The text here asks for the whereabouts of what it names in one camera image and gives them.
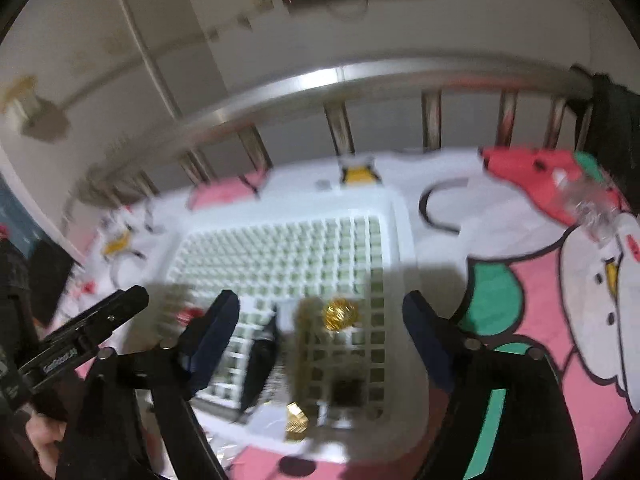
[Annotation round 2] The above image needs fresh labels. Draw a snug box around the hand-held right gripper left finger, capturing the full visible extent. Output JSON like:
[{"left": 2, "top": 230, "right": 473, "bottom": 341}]
[{"left": 55, "top": 289, "right": 241, "bottom": 480}]

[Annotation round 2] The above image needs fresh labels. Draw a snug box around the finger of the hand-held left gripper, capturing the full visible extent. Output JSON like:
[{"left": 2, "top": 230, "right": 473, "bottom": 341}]
[{"left": 17, "top": 285, "right": 150, "bottom": 386}]

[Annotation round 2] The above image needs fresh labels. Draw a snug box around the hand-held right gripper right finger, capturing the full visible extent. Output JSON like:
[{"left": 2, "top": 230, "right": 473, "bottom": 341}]
[{"left": 402, "top": 291, "right": 583, "bottom": 480}]

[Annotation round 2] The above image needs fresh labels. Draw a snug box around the long black stick packet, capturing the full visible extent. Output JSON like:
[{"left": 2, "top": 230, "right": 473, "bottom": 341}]
[{"left": 240, "top": 305, "right": 281, "bottom": 411}]

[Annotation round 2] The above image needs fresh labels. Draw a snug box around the white gold-ended snack packet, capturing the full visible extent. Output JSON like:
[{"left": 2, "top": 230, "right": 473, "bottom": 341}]
[{"left": 282, "top": 300, "right": 326, "bottom": 443}]

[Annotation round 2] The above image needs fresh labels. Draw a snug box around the gold foil candy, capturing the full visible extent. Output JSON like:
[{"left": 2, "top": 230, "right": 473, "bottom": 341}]
[{"left": 322, "top": 297, "right": 360, "bottom": 333}]

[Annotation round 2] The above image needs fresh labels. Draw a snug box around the white perforated plastic tray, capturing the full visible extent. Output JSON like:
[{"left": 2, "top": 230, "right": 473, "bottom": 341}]
[{"left": 155, "top": 167, "right": 468, "bottom": 463}]

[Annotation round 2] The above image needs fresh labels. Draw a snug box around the person's left hand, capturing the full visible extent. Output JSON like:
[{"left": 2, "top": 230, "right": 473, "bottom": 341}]
[{"left": 25, "top": 412, "right": 71, "bottom": 478}]

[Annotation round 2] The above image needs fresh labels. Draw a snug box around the dark object beside bed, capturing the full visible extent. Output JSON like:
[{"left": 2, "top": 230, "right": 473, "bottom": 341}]
[{"left": 27, "top": 242, "right": 86, "bottom": 328}]

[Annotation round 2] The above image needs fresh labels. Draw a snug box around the pink cartoon printed blanket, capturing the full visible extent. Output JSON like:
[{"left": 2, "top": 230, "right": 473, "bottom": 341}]
[{"left": 50, "top": 147, "right": 640, "bottom": 480}]

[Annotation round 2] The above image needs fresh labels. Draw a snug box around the crumpled clear plastic wrapper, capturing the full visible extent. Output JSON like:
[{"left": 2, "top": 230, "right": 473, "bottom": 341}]
[{"left": 552, "top": 170, "right": 621, "bottom": 243}]

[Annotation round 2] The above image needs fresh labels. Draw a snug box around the black bag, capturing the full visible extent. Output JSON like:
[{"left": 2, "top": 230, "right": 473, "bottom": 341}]
[{"left": 570, "top": 64, "right": 640, "bottom": 221}]

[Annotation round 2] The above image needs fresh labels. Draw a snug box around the beige wall box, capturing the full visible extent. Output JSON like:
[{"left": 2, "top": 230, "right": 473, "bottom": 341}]
[{"left": 2, "top": 76, "right": 68, "bottom": 140}]

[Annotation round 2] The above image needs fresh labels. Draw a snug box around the metal bed frame rail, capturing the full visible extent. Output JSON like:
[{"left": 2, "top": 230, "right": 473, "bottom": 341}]
[{"left": 75, "top": 57, "right": 601, "bottom": 206}]

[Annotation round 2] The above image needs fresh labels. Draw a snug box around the white wall pipe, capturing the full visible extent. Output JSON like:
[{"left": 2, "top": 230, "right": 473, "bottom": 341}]
[{"left": 107, "top": 0, "right": 183, "bottom": 121}]

